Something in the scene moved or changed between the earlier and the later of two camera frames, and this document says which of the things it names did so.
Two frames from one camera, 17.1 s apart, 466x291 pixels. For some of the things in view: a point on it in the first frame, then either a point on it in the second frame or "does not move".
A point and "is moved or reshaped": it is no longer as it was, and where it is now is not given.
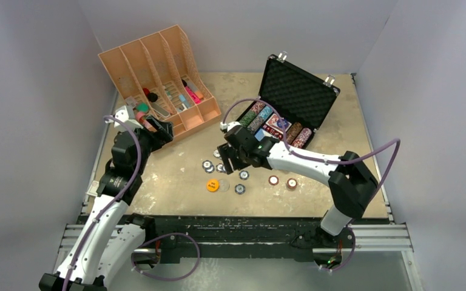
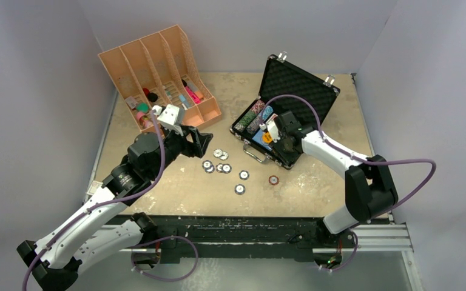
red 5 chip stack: x=273 y=180 does not move
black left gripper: x=162 y=136 → x=195 y=148
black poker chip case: x=292 y=100 does not move
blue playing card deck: x=260 y=135 does not move
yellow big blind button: x=212 y=185 is moved or reshaped
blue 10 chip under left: x=210 y=170 does not move
